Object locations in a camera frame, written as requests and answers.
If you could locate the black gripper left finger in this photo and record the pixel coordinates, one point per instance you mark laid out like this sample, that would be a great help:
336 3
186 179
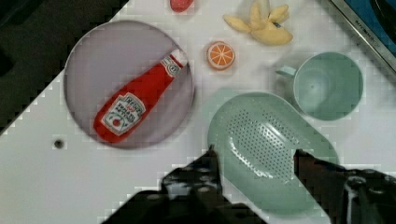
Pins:
195 187

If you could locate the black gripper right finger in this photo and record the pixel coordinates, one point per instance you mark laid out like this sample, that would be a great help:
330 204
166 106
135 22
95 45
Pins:
348 196

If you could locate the orange slice toy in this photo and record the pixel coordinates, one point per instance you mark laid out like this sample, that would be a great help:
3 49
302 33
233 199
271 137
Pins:
220 55

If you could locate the peeled banana toy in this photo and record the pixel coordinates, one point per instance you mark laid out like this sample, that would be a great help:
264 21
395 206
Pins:
264 23

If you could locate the red ketchup bottle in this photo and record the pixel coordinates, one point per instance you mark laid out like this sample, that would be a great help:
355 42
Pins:
125 110

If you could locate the grey round plate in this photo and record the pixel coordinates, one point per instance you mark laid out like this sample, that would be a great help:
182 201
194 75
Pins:
109 56

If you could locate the pink strawberry toy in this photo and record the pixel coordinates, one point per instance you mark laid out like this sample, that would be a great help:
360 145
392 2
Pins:
180 5

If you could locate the mint green cup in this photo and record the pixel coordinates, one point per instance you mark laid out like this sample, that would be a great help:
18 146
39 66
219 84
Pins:
327 86

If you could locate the silver toaster oven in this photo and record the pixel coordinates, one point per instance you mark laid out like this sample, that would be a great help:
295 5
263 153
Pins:
374 21

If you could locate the mint green oval strainer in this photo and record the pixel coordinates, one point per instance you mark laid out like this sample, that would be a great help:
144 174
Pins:
256 135

